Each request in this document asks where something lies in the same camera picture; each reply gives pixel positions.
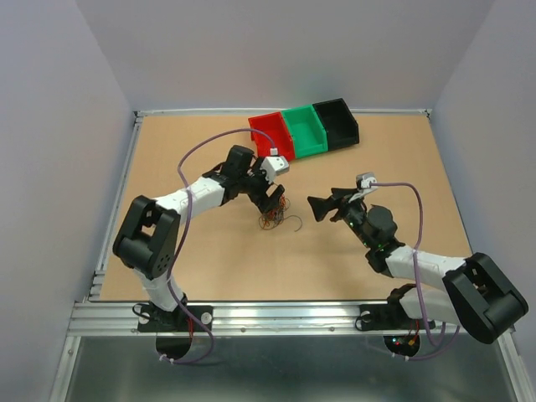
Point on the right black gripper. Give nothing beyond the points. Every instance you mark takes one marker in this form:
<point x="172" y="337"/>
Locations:
<point x="321" y="207"/>

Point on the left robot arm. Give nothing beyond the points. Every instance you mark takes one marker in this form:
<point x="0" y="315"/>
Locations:
<point x="146" y="241"/>

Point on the aluminium front rail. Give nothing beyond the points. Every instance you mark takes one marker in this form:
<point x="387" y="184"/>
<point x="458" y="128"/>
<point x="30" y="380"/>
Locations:
<point x="229" y="319"/>

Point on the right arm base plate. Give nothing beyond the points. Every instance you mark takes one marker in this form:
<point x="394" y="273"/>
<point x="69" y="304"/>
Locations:
<point x="384" y="317"/>

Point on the red plastic bin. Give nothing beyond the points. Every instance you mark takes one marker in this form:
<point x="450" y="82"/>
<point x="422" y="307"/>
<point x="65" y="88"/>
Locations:
<point x="274" y="126"/>

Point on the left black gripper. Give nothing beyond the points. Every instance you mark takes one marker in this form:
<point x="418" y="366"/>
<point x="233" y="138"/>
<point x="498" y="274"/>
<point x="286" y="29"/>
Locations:
<point x="261" y="201"/>

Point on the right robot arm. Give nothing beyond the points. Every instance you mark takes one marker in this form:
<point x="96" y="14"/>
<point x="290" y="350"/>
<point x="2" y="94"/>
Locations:
<point x="470" y="292"/>

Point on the black plastic bin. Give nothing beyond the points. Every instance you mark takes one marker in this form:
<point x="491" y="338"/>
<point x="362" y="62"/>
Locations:
<point x="341" y="128"/>

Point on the green plastic bin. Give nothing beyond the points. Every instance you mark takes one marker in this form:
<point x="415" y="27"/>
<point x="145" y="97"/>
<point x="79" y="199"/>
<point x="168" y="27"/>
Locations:
<point x="307" y="132"/>

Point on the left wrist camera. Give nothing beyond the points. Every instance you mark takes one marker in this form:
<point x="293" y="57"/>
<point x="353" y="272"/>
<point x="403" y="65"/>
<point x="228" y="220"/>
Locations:
<point x="274" y="166"/>

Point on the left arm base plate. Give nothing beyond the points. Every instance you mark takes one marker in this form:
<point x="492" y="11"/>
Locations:
<point x="201" y="317"/>

